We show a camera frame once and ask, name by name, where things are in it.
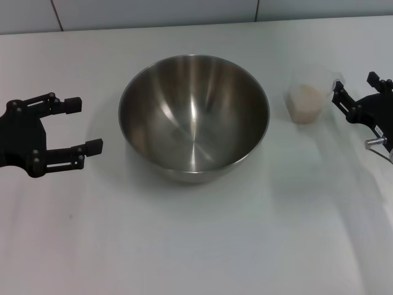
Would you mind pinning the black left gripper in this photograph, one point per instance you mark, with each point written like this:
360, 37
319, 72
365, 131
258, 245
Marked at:
21, 138

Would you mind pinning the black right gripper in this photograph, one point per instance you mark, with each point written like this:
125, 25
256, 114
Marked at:
377, 110

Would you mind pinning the clear plastic measuring cup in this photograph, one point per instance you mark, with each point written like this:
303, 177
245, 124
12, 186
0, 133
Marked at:
319, 80

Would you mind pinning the white rice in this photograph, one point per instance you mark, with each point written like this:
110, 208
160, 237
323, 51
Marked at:
304, 103

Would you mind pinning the stainless steel mixing bowl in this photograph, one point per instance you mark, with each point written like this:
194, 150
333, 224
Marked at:
193, 123

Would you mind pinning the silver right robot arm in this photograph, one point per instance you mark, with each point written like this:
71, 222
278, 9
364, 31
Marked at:
391, 155

